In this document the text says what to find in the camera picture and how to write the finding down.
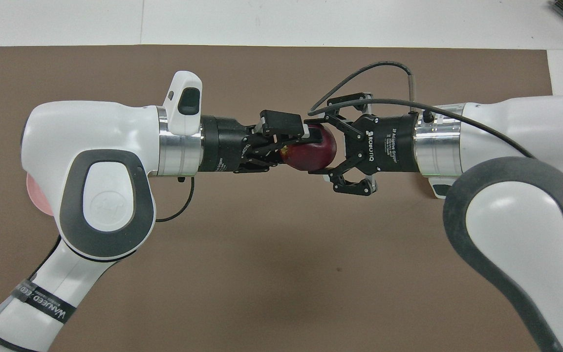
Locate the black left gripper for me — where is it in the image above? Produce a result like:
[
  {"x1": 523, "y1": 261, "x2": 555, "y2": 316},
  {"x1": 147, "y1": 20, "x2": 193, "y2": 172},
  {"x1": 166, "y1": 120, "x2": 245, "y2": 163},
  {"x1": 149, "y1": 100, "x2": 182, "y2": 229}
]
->
[{"x1": 200, "y1": 110, "x2": 311, "y2": 175}]

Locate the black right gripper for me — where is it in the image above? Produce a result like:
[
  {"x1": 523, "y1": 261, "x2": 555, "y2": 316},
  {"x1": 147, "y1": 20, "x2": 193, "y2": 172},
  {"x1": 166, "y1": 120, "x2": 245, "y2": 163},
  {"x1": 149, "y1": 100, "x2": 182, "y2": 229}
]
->
[{"x1": 306, "y1": 92, "x2": 419, "y2": 197}]

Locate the dark red apple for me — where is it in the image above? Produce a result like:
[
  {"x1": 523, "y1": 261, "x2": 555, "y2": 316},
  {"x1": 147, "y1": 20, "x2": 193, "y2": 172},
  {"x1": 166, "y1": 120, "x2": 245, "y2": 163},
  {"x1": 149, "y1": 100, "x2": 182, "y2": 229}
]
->
[{"x1": 279, "y1": 125, "x2": 337, "y2": 172}]

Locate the pink plate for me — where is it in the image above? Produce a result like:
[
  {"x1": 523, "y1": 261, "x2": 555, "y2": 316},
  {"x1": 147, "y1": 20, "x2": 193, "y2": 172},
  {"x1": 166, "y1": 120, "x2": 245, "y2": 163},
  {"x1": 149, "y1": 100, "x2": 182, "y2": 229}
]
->
[{"x1": 26, "y1": 172, "x2": 55, "y2": 216}]

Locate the brown table mat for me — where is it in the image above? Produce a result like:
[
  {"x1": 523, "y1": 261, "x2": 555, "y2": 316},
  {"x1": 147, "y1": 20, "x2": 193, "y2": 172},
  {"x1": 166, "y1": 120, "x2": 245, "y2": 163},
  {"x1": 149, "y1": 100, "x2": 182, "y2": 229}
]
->
[{"x1": 0, "y1": 45, "x2": 553, "y2": 352}]

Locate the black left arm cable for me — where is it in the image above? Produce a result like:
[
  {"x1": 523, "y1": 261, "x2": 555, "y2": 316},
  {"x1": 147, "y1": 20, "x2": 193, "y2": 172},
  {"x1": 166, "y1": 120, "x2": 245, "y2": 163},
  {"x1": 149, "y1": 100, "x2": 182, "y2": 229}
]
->
[{"x1": 0, "y1": 175, "x2": 195, "y2": 352}]

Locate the black left arm cable strap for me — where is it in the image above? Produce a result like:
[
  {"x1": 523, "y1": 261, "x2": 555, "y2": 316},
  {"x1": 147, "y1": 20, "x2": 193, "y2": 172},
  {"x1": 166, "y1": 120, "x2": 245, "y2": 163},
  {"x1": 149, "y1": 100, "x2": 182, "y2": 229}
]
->
[{"x1": 12, "y1": 279, "x2": 77, "y2": 324}]

